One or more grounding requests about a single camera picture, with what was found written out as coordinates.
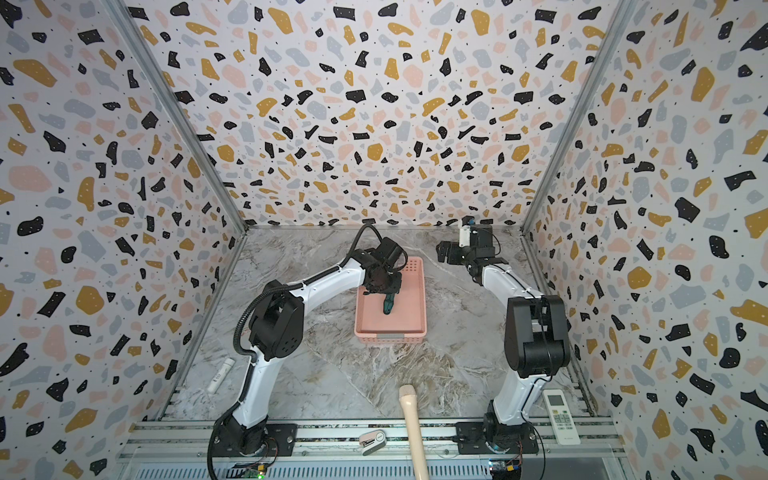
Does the green black handle screwdriver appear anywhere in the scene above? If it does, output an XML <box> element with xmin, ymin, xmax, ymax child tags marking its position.
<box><xmin>382</xmin><ymin>292</ymin><xmax>397</xmax><ymax>315</ymax></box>

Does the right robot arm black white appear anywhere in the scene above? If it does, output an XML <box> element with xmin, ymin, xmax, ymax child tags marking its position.
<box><xmin>436</xmin><ymin>216</ymin><xmax>571</xmax><ymax>453</ymax></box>

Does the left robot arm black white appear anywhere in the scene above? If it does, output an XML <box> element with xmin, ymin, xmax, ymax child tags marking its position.
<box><xmin>206</xmin><ymin>235</ymin><xmax>409</xmax><ymax>461</ymax></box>

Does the pink plastic bin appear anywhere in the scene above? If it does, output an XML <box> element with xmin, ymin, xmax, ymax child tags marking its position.
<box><xmin>354</xmin><ymin>257</ymin><xmax>427</xmax><ymax>345</ymax></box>

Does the small white pink clip device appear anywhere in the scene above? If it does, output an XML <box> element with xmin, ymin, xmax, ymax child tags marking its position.
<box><xmin>358</xmin><ymin>429</ymin><xmax>387</xmax><ymax>456</ymax></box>

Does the white marker tube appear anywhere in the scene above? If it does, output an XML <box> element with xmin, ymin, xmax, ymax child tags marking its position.
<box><xmin>206</xmin><ymin>358</ymin><xmax>235</xmax><ymax>394</ymax></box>

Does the white remote control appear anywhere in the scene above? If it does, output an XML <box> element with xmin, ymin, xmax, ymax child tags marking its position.
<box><xmin>542</xmin><ymin>389</ymin><xmax>581</xmax><ymax>446</ymax></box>

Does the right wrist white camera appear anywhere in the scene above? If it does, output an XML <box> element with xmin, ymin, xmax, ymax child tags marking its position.
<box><xmin>458</xmin><ymin>216</ymin><xmax>476</xmax><ymax>248</ymax></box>

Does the black corrugated cable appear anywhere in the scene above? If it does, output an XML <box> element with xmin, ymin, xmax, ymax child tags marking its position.
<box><xmin>206</xmin><ymin>223</ymin><xmax>385</xmax><ymax>480</ymax></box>

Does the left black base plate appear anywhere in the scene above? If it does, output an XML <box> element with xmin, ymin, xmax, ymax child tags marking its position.
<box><xmin>209</xmin><ymin>422</ymin><xmax>298</xmax><ymax>459</ymax></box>

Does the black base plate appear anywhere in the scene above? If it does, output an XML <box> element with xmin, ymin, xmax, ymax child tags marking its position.
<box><xmin>209</xmin><ymin>422</ymin><xmax>298</xmax><ymax>459</ymax></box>
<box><xmin>454</xmin><ymin>422</ymin><xmax>539</xmax><ymax>455</ymax></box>

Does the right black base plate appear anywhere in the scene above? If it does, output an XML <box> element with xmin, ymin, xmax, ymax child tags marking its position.
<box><xmin>454</xmin><ymin>422</ymin><xmax>539</xmax><ymax>455</ymax></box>

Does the aluminium front rail frame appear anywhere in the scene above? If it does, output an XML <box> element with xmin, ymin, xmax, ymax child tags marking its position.
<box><xmin>113</xmin><ymin>417</ymin><xmax>634</xmax><ymax>479</ymax></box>

